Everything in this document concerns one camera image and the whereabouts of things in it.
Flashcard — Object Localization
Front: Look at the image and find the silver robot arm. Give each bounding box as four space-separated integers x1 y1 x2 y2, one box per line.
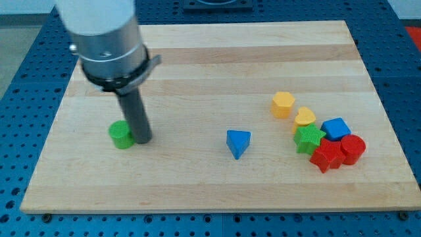
55 0 161 95

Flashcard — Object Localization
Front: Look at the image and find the blue triangle block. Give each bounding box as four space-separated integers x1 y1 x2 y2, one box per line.
226 130 251 160

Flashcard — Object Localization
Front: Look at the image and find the wooden board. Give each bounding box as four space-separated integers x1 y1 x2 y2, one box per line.
20 20 420 214

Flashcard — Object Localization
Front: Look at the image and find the yellow hexagon block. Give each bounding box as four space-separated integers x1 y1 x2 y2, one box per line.
270 92 295 119

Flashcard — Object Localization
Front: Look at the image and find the dark grey pointer rod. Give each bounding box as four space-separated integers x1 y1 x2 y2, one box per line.
117 89 152 144

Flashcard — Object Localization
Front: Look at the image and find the green cylinder block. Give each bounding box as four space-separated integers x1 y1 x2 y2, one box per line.
108 120 135 149

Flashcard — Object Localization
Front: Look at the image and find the yellow heart block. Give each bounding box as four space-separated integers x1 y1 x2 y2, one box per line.
291 107 316 134

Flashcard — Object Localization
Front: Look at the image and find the green star block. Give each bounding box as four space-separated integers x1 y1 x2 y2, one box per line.
293 123 326 155

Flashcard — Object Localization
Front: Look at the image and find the red star block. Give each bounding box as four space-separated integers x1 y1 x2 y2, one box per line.
310 138 346 173

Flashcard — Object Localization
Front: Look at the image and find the blue cube block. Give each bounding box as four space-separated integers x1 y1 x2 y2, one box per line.
321 117 351 142

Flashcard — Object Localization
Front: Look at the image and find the red cylinder block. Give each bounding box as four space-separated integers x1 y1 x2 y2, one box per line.
341 134 366 165

